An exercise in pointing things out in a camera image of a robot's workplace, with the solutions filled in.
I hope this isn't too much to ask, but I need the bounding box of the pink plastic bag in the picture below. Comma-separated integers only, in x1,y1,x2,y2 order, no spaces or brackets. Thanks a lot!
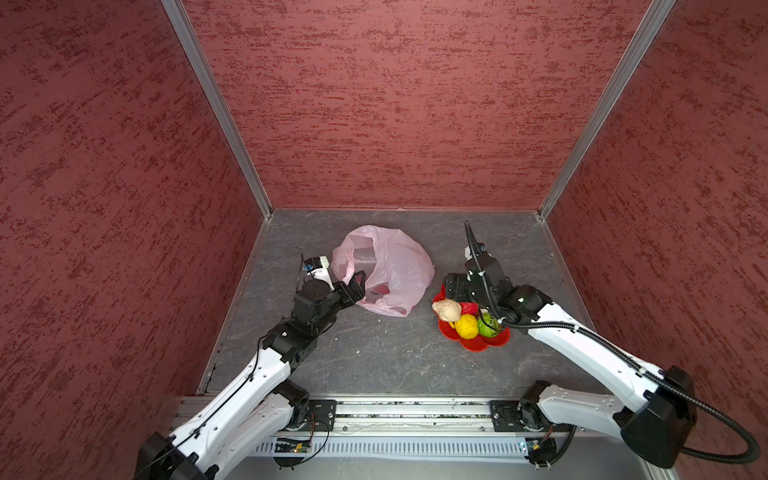
330,225,435,317

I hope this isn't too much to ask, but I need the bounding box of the yellow fake lemon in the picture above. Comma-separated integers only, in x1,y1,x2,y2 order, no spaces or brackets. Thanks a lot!
454,314,479,340

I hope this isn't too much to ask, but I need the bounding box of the green fake fruit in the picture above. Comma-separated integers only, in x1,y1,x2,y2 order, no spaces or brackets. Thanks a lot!
477,311,503,338

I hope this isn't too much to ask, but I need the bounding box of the red flower-shaped plastic bowl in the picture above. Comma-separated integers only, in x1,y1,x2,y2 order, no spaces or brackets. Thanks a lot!
437,319,511,352

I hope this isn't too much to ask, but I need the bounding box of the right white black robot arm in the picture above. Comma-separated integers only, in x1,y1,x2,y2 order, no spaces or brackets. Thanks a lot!
442,254,696,468

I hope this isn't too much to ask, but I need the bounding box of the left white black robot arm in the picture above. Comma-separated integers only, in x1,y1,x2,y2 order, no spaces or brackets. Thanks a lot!
134,268,366,479

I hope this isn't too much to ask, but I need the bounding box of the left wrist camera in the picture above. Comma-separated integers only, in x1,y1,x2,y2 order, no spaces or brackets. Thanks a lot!
302,256,333,288

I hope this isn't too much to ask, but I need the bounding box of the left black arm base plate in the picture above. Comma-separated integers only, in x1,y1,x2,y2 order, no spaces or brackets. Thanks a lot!
300,399,338,432

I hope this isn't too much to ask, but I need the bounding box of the aluminium mounting rail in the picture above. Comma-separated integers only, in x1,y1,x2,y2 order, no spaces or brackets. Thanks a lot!
170,394,655,438

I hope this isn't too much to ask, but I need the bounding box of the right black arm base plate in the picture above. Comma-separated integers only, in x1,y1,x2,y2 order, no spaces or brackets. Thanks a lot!
489,400,570,434

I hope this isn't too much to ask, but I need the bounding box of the perforated metal cable tray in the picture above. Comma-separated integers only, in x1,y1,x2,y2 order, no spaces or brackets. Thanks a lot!
251,436,529,462

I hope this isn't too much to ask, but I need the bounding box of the black corrugated cable conduit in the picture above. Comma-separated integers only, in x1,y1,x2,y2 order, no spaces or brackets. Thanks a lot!
463,220,762,466

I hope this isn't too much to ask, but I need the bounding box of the right aluminium corner post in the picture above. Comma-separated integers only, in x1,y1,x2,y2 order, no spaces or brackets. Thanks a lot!
538,0,676,222

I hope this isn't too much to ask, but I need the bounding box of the aluminium corner post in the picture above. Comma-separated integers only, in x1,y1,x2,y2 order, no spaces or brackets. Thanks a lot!
538,0,676,222
161,0,274,221

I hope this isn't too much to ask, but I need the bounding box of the left aluminium corner post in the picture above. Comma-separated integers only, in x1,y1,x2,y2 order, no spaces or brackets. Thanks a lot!
161,0,274,221

